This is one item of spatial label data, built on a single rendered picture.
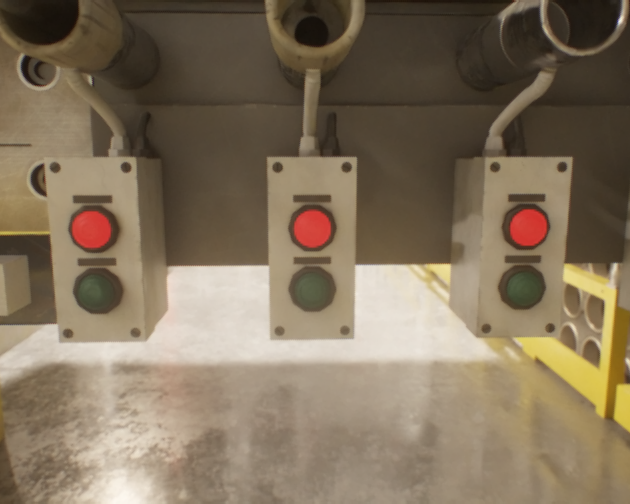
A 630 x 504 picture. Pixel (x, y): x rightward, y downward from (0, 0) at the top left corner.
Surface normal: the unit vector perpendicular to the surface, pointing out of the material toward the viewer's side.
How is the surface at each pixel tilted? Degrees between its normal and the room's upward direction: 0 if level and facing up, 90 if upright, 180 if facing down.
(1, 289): 90
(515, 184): 90
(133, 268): 90
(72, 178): 90
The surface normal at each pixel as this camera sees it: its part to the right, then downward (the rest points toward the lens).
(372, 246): 0.04, 0.17
